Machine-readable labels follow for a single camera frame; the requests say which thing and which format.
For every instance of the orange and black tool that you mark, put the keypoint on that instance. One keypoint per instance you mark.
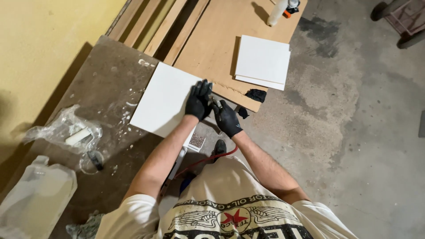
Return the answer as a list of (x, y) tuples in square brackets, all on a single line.
[(291, 8)]

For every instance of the white printed t-shirt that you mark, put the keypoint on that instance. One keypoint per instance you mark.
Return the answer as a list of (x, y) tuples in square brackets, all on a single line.
[(229, 205)]

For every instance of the black shoe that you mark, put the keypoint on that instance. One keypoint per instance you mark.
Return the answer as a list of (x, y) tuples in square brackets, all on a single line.
[(219, 148)]

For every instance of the small metal tool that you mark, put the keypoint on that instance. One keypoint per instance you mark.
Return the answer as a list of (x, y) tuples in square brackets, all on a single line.
[(215, 101)]

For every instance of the grey rag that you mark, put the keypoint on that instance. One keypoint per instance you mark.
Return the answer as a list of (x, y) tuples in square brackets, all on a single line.
[(84, 227)]

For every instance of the person's left fingers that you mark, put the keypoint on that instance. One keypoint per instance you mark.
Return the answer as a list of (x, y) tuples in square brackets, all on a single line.
[(202, 88)]

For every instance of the large white square panel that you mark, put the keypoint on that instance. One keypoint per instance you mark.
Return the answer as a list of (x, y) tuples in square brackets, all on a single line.
[(159, 99)]

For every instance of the brown plywood sheet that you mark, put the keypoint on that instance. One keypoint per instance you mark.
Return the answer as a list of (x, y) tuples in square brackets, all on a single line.
[(212, 43)]

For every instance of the white plastic bottle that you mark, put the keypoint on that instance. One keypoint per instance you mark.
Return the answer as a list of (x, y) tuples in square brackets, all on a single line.
[(276, 13)]

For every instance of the white plastic jug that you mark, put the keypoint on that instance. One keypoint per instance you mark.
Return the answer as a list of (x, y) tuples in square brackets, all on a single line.
[(36, 196)]

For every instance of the white table leg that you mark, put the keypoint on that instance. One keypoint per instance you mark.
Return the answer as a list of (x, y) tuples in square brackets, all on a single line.
[(177, 162)]

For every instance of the clear tape roll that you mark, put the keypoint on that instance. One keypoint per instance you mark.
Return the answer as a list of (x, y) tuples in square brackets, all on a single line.
[(95, 161)]

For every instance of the wheeled cart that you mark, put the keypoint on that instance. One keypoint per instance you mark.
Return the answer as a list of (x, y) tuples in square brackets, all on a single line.
[(401, 21)]

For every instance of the wooden plank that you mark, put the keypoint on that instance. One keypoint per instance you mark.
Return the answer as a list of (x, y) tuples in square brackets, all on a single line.
[(142, 23), (186, 33), (124, 20), (164, 28)]

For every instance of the speckled sample box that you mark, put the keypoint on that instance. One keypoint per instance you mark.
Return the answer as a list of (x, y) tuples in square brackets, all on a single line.
[(197, 141)]

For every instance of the person's left hand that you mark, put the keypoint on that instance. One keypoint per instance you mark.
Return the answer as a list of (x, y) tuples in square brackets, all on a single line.
[(198, 103)]

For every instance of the person's right fingers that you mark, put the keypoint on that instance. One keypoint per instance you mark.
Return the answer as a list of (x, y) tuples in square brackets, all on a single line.
[(218, 108)]

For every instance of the small black cloth scrap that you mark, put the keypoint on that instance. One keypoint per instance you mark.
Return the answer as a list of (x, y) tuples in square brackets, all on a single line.
[(243, 113)]

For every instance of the person's right hand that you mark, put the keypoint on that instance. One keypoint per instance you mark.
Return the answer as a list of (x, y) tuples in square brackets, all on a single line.
[(227, 120)]

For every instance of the clear plastic bag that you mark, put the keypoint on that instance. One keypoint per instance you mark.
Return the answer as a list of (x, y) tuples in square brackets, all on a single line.
[(63, 126)]

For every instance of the white cylinder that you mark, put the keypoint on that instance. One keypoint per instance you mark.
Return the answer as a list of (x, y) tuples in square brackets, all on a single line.
[(78, 136)]

